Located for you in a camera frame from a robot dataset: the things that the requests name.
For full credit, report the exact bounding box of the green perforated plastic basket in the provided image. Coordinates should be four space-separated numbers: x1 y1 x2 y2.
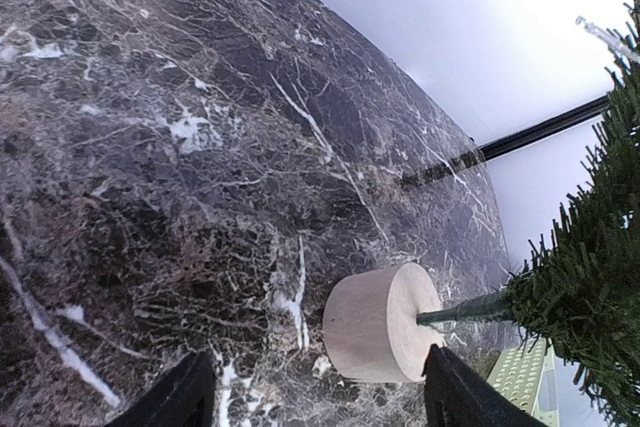
487 341 560 427

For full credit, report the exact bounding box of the small green christmas tree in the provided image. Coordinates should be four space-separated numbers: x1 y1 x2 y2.
416 0 639 426

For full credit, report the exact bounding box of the clear fairy light string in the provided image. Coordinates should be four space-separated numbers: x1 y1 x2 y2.
574 15 640 66

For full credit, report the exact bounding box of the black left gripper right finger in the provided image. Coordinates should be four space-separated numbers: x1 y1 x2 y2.
423 344 544 427

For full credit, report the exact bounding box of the pink tree pot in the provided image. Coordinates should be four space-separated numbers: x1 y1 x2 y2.
322 263 444 383

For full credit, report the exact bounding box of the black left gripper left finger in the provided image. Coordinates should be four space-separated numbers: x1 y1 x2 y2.
107 352 216 427

